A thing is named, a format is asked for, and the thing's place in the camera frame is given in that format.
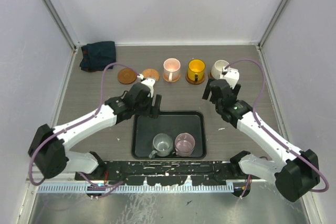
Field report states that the cream ceramic mug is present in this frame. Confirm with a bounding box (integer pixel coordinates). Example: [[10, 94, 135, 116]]
[[211, 60, 229, 80]]

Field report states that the black plastic tray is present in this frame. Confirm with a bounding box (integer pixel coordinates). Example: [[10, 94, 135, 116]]
[[131, 111, 207, 159]]

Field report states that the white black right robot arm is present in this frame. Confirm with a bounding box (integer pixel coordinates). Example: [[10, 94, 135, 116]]
[[202, 79, 320, 202]]

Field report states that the black mounting base plate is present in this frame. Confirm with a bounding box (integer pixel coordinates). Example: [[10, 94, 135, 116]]
[[86, 161, 247, 186]]

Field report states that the woven rattan coaster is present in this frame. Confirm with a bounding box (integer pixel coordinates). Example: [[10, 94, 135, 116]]
[[163, 73, 181, 83], [142, 69, 160, 81]]

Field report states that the brown wooden coaster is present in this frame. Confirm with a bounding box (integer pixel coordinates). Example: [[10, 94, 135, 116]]
[[117, 68, 137, 84], [185, 74, 206, 85], [208, 72, 215, 81]]

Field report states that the yellow ceramic mug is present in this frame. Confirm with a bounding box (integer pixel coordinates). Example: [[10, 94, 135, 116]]
[[187, 59, 206, 81]]

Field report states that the dark blue folded cloth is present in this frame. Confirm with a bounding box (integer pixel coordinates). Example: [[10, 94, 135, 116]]
[[79, 41, 117, 72]]

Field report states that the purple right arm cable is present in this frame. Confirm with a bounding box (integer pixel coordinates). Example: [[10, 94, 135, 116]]
[[222, 59, 330, 198]]

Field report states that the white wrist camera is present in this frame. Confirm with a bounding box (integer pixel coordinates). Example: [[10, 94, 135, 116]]
[[137, 74, 156, 98], [220, 67, 240, 89]]

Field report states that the mauve ceramic mug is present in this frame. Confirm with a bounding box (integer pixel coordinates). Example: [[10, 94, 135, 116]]
[[174, 133, 195, 157]]

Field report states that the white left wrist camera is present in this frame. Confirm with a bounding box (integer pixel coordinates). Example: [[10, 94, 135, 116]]
[[137, 74, 156, 98]]

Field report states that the grey ceramic mug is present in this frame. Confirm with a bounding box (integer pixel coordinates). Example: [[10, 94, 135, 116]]
[[149, 133, 173, 159]]

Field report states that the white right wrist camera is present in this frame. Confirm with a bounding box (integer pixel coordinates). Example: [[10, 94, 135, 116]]
[[220, 67, 240, 89]]

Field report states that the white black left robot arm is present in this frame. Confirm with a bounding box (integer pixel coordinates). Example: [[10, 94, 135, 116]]
[[28, 78, 162, 180]]

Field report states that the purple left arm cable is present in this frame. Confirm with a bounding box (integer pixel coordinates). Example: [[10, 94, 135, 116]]
[[28, 63, 144, 211]]

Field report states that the white slotted cable duct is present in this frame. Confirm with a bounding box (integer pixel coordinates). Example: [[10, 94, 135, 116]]
[[37, 183, 234, 194]]

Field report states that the pink ceramic mug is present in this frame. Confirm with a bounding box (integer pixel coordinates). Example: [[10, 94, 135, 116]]
[[163, 58, 181, 79]]

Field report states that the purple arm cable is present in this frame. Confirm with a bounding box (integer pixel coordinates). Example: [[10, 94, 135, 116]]
[[222, 59, 330, 198], [28, 63, 144, 211]]

